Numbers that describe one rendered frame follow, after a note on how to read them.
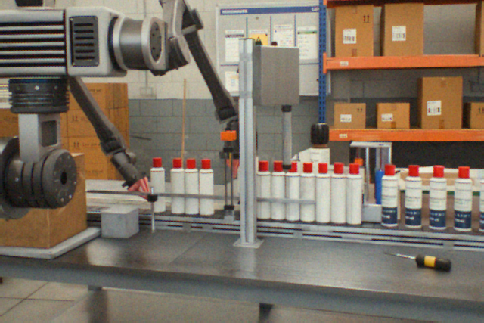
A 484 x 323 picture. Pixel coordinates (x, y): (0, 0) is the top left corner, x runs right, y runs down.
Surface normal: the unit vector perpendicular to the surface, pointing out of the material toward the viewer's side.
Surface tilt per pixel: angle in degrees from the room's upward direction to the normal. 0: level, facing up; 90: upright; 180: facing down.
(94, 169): 90
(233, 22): 90
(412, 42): 90
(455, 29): 90
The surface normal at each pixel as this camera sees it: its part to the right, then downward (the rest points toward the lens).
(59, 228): 0.98, 0.01
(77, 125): -0.07, 0.09
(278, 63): 0.62, 0.07
